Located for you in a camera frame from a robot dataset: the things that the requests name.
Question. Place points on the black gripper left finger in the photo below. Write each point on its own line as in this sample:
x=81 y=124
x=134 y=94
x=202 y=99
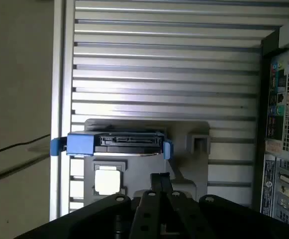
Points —
x=144 y=216

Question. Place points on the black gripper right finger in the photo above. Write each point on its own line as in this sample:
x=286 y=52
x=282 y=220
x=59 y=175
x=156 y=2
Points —
x=176 y=216

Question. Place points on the hard disk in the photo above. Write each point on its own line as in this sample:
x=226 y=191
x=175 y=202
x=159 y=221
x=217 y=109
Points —
x=80 y=145

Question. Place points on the gray plastic parts rack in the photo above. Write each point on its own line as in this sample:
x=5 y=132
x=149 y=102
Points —
x=144 y=169

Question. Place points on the silver CPU chip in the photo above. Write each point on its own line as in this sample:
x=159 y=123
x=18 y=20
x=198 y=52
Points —
x=108 y=181

